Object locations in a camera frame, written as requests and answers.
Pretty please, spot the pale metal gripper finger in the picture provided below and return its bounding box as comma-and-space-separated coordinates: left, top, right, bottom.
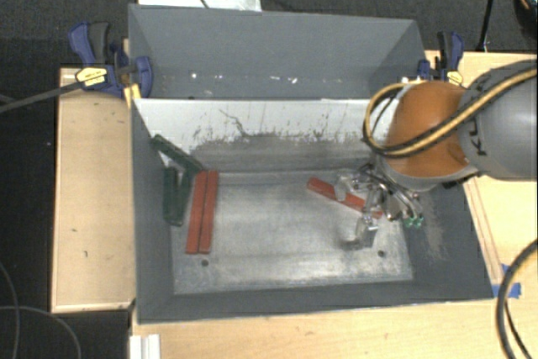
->
354, 216, 368, 245
363, 223, 379, 249

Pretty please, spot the red-brown flat block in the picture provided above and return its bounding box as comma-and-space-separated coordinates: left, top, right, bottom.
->
198, 170, 220, 254
184, 172, 209, 255
306, 176, 384, 219

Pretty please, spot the grey metal bin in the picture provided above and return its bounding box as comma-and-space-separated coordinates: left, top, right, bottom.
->
126, 3, 495, 325

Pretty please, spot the dark green flat block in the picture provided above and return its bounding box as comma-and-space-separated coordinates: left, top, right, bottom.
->
162, 165, 191, 228
149, 134, 205, 177

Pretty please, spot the pale wood board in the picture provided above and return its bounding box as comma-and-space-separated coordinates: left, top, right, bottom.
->
50, 63, 138, 314

